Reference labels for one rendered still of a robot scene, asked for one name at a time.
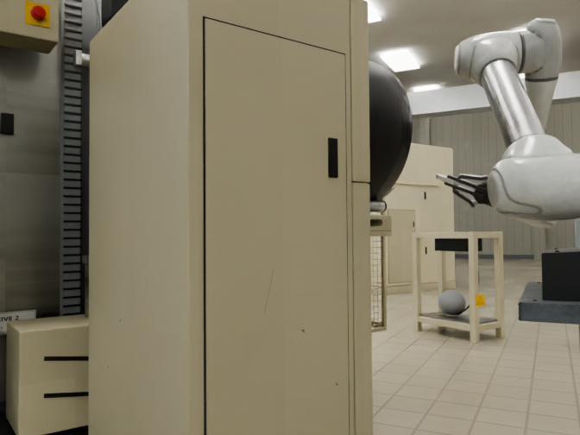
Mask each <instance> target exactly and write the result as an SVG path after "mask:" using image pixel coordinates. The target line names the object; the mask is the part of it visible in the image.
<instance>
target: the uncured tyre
mask: <svg viewBox="0 0 580 435"><path fill-rule="evenodd" d="M412 133H413V120H412V112H411V107H410V103H409V100H408V97H407V93H406V91H405V89H404V87H403V85H402V84H401V82H400V81H399V80H398V79H397V77H396V76H395V75H394V74H393V73H392V72H390V71H389V70H388V69H387V68H386V67H385V66H383V65H381V64H379V63H377V62H374V61H371V60H369V148H370V182H369V183H368V184H369V193H370V200H380V199H381V198H383V197H384V196H385V195H386V194H387V193H388V192H389V191H390V190H391V188H392V187H393V186H394V184H395V183H396V181H397V180H398V178H399V177H400V175H401V173H402V171H403V168H404V166H405V165H406V162H407V157H408V154H409V150H410V147H411V141H412Z"/></svg>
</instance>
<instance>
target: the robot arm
mask: <svg viewBox="0 0 580 435"><path fill-rule="evenodd" d="M561 61H562V39H561V34H560V30H559V27H558V25H557V23H556V21H555V20H554V19H546V18H536V19H534V20H533V21H530V22H529V23H528V24H527V26H526V29H525V30H521V31H501V32H493V33H487V34H482V35H475V36H472V37H470V38H468V39H466V40H464V41H462V42H460V43H459V45H458V46H457V47H456V49H455V58H454V67H455V72H456V73H457V75H458V76H460V77H462V78H464V79H471V80H472V81H474V82H475V83H477V84H478V85H479V86H481V87H482V88H483V89H484V91H485V93H486V96H487V98H488V101H489V105H490V107H491V110H492V111H493V113H494V116H495V120H496V122H497V125H498V127H499V130H500V132H501V136H502V139H503V141H504V143H505V146H506V149H507V150H506V151H505V153H504V154H503V156H502V158H501V161H499V162H498V163H497V164H496V165H495V166H494V167H493V168H492V169H491V171H490V174H489V177H488V175H486V174H485V175H481V176H480V175H473V174H465V173H460V174H459V175H458V176H457V177H455V176H452V175H449V174H448V175H447V176H444V175H442V174H439V173H437V175H436V179H438V180H442V181H444V184H445V185H447V186H450V187H452V192H453V193H454V194H456V195H457V196H458V197H459V198H461V199H463V200H465V201H466V202H468V203H469V204H470V206H471V207H475V205H477V204H485V205H489V206H491V207H493V208H494V209H496V210H497V211H498V212H499V213H500V214H502V215H504V216H507V217H510V218H515V219H517V220H519V221H521V222H522V223H525V224H529V225H531V226H535V227H539V228H546V229H550V228H551V227H553V226H554V225H555V224H556V223H557V221H558V220H568V219H575V218H580V153H579V154H574V153H573V152H572V150H570V149H569V148H567V147H566V146H565V145H564V144H563V143H561V142H560V140H558V139H557V138H555V137H553V136H549V135H546V134H545V129H546V125H547V121H548V117H549V112H550V108H551V104H552V98H553V94H554V91H555V88H556V85H557V82H558V75H559V70H560V67H561ZM518 73H524V76H525V86H526V89H525V88H524V86H523V84H522V83H521V80H520V77H519V75H518ZM463 179H469V180H482V181H483V182H484V183H481V184H476V183H472V182H469V181H467V180H463ZM456 182H458V183H461V184H464V185H466V186H470V187H473V188H475V190H471V189H469V188H466V187H463V186H460V185H457V184H455V183H456ZM456 189H457V190H456ZM458 190H459V191H462V192H466V193H469V194H471V195H473V196H474V198H475V199H476V201H475V200H471V199H470V198H468V197H467V196H465V195H463V194H462V193H460V192H459V191H458Z"/></svg>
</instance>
